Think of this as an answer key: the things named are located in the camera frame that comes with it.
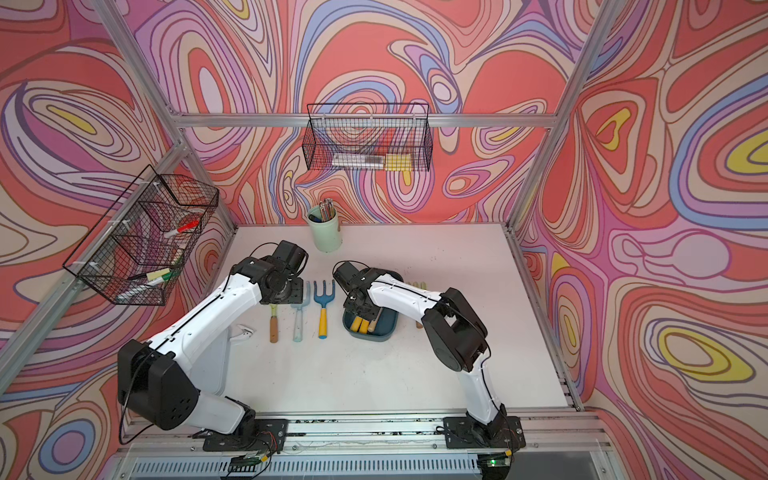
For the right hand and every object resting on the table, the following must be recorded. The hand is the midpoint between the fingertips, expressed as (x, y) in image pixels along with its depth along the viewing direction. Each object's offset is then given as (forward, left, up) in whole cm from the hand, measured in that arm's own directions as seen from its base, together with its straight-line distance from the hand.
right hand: (358, 317), depth 91 cm
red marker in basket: (+13, +45, +28) cm, 55 cm away
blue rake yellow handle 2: (-2, +1, -1) cm, 2 cm away
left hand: (+2, +18, +12) cm, 21 cm away
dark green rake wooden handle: (-2, -4, -1) cm, 5 cm away
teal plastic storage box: (-2, -8, -3) cm, 9 cm away
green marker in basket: (0, +44, +25) cm, 51 cm away
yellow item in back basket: (+36, -14, +31) cm, 50 cm away
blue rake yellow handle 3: (-3, -2, -1) cm, 3 cm away
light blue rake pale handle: (+2, +20, -2) cm, 20 cm away
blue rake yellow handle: (+9, +12, -3) cm, 15 cm away
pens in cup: (+35, +11, +13) cm, 39 cm away
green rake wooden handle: (0, +27, -3) cm, 27 cm away
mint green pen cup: (+30, +12, +6) cm, 33 cm away
